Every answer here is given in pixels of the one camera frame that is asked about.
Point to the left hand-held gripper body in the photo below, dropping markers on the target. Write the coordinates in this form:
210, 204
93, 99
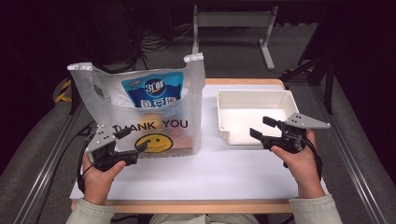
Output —
101, 138

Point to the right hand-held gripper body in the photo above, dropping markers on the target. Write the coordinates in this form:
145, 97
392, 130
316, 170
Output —
299, 124

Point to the white plastic tray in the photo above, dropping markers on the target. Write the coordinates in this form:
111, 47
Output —
249, 119

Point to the clear plastic shopping bag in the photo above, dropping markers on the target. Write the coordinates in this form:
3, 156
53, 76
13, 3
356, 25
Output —
93, 102

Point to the blue snack pouch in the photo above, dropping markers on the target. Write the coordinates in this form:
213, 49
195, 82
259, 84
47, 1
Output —
155, 90

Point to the person's left hand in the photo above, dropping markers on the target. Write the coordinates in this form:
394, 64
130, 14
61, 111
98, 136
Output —
98, 180

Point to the person's right hand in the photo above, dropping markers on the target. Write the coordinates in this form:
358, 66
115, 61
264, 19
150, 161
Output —
299, 168

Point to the black metal stand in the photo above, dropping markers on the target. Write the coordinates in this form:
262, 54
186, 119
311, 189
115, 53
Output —
328, 90

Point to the white table mat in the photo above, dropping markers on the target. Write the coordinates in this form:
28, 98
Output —
218, 174

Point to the yellow black striped tape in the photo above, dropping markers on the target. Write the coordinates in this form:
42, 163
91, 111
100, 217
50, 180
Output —
63, 93

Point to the person's lap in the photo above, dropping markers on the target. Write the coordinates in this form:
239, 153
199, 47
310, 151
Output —
202, 219

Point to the white metal stand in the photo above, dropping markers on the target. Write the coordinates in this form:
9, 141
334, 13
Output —
233, 19

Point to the aluminium rail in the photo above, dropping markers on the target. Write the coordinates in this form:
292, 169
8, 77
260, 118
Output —
46, 174
351, 168

